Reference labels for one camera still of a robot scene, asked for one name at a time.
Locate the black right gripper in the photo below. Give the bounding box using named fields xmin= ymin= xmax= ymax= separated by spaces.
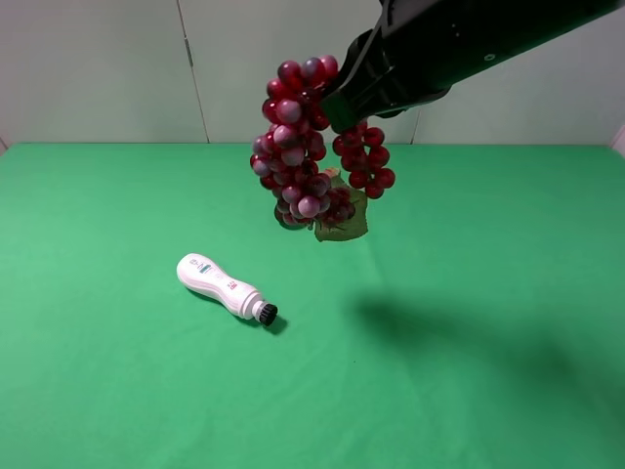
xmin=320 ymin=14 xmax=457 ymax=132

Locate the red plastic grape bunch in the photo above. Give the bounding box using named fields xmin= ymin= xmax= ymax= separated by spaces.
xmin=250 ymin=55 xmax=396 ymax=241

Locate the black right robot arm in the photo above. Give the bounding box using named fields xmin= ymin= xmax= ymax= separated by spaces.
xmin=320 ymin=0 xmax=623 ymax=133

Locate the purple toy eggplant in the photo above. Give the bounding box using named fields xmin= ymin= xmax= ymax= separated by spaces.
xmin=323 ymin=167 xmax=341 ymax=178

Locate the white bottle black cap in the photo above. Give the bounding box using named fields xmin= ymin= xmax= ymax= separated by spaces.
xmin=176 ymin=253 xmax=278 ymax=326

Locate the green table cloth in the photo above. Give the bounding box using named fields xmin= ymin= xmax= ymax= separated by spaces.
xmin=1 ymin=144 xmax=624 ymax=468

